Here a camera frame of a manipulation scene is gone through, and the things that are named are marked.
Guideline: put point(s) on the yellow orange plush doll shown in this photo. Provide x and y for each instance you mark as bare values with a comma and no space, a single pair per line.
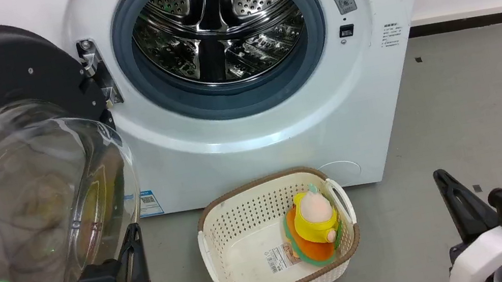
313,213

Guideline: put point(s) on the white front-load washing machine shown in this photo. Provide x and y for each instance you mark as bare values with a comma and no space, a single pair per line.
258,150

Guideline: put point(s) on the white plastic laundry basket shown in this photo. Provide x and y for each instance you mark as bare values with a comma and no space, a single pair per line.
243,245

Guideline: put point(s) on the perforated steel drum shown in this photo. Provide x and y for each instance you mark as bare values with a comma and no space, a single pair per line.
252,1

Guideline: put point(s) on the small printed text sticker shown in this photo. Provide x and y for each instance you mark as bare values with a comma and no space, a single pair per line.
390,35

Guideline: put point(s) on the round white filter cover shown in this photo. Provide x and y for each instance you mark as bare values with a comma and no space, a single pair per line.
348,170

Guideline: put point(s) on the metal door hinge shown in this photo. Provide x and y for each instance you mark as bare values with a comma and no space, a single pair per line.
107,83

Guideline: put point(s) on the blue QR code label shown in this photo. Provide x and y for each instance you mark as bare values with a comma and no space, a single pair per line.
149,203

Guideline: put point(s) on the black baseboard strip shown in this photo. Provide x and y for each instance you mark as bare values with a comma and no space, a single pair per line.
483,20

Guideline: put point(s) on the paper barcode label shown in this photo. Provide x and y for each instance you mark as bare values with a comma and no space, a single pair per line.
279,258

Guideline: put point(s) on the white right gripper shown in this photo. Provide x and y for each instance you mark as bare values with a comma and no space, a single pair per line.
488,254

